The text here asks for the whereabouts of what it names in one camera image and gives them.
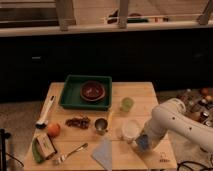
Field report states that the bottles cluster on floor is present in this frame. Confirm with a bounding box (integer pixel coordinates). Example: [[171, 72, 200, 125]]
[[177, 88, 213, 128]]

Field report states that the orange fruit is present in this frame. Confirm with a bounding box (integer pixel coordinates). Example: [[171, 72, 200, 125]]
[[47, 123, 61, 137]]

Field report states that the white handled brush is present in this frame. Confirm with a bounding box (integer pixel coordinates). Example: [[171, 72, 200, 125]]
[[35, 96, 55, 129]]

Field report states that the brown dried chili bunch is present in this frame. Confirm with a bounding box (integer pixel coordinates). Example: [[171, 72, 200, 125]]
[[65, 117, 90, 129]]

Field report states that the yellow wooden stick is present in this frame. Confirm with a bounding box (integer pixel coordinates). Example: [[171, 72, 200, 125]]
[[107, 111, 114, 130]]

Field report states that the small metal cup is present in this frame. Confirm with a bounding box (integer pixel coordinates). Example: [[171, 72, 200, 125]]
[[95, 118, 108, 135]]

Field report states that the green plastic tray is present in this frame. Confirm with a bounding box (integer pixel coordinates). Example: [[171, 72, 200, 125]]
[[59, 75, 112, 111]]

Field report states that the blue folded cloth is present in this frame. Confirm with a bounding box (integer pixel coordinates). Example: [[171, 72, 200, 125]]
[[91, 138, 112, 171]]

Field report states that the black stand left edge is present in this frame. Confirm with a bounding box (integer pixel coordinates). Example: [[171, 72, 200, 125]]
[[0, 128, 11, 171]]

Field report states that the dark red bowl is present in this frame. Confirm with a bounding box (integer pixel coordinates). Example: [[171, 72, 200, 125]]
[[80, 81, 105, 102]]

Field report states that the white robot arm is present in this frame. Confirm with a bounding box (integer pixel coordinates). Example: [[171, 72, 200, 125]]
[[136, 98, 213, 153]]

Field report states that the blue sponge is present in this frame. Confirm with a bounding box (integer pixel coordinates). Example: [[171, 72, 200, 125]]
[[136, 135, 149, 151]]

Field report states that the green cucumber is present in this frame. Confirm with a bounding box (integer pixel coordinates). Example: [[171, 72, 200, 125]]
[[32, 138, 44, 164]]

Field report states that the white plastic cup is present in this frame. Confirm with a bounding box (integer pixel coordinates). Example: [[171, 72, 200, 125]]
[[121, 120, 140, 142]]

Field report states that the black cable on floor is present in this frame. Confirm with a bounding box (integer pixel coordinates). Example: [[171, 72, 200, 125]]
[[176, 160, 213, 171]]

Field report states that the green plastic cup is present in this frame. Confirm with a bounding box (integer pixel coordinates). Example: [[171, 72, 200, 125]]
[[120, 97, 134, 112]]

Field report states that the wooden table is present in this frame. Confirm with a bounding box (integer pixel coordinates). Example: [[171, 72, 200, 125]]
[[24, 82, 176, 171]]

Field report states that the silver metal fork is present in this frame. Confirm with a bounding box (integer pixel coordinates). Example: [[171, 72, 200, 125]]
[[52, 143, 88, 165]]

